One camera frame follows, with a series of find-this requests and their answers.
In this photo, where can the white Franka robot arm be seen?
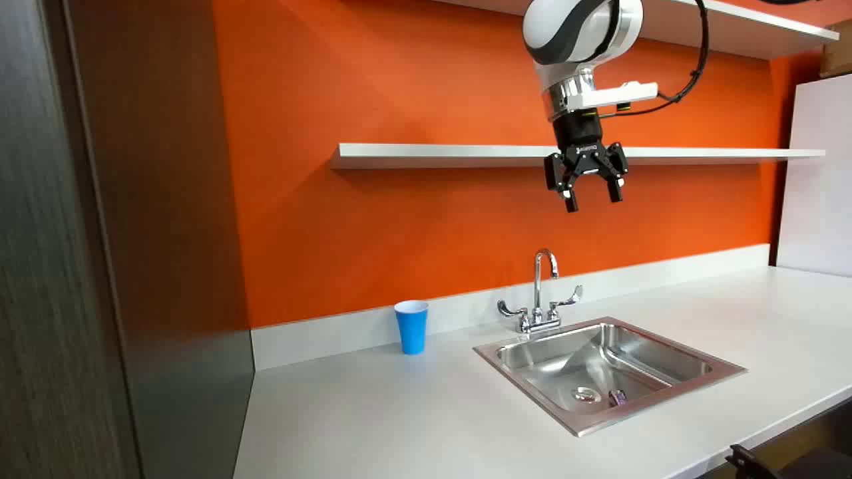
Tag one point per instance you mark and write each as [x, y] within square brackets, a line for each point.
[573, 31]

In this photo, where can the chrome faucet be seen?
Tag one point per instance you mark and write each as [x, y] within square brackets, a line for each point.
[538, 303]

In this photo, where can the dark wood cabinet panel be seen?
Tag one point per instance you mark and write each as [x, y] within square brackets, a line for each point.
[106, 267]

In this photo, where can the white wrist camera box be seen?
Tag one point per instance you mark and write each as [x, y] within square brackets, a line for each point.
[627, 94]

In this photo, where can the small brown packet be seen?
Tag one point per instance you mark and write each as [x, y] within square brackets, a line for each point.
[615, 397]

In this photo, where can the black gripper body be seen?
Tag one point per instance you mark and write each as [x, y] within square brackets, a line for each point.
[581, 147]

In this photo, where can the stainless steel sink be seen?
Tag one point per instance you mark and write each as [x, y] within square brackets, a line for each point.
[550, 356]

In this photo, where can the round sink drain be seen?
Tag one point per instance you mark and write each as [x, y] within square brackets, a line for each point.
[587, 394]

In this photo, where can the high white wall shelf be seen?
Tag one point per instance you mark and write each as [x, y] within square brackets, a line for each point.
[755, 22]

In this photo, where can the blue plastic cup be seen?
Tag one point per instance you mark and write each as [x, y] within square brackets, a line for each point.
[410, 328]

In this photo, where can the white appliance side panel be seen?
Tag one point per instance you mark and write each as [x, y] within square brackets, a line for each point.
[821, 176]

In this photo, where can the long white wall shelf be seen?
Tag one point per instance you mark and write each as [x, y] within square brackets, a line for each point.
[427, 155]

